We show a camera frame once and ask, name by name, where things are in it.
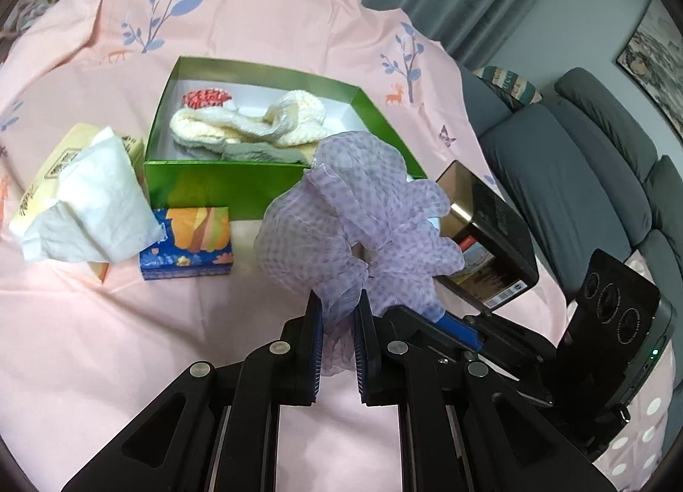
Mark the yellow tissue pack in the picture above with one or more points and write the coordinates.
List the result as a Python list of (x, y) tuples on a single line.
[(86, 209)]

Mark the cream knitted scarf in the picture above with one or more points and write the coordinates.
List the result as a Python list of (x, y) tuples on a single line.
[(293, 120)]

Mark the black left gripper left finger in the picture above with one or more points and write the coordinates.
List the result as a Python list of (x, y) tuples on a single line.
[(215, 428)]

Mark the green knitted cloth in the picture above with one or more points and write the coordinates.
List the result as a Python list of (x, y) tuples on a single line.
[(262, 153)]

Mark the framed landscape painting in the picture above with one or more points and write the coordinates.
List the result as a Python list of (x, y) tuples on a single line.
[(652, 57)]

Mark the blue orange small box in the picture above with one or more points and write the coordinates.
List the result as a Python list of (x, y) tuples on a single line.
[(196, 242)]

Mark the pink printed tablecloth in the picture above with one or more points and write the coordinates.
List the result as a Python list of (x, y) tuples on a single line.
[(80, 360)]

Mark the crumpled cloth pile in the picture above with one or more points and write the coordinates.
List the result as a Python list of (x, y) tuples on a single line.
[(23, 15)]

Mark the green cardboard box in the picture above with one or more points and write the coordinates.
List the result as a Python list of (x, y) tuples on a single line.
[(176, 180)]

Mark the black gold box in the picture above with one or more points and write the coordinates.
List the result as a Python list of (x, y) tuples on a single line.
[(499, 260)]

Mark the red white knitted sock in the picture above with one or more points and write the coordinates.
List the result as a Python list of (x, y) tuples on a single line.
[(204, 98)]

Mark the purple mesh scrunchie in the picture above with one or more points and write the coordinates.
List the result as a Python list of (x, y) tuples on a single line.
[(356, 224)]

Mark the grey sofa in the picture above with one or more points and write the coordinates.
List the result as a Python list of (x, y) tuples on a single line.
[(583, 175)]

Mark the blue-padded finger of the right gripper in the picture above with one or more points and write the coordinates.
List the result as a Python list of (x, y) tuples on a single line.
[(448, 337)]

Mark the striped cushion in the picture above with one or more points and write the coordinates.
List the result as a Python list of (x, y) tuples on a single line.
[(514, 90)]

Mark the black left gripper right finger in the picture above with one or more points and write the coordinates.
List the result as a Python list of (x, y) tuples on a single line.
[(462, 427)]

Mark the pink polka dot cloth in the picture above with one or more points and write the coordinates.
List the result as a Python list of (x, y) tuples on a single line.
[(634, 454)]

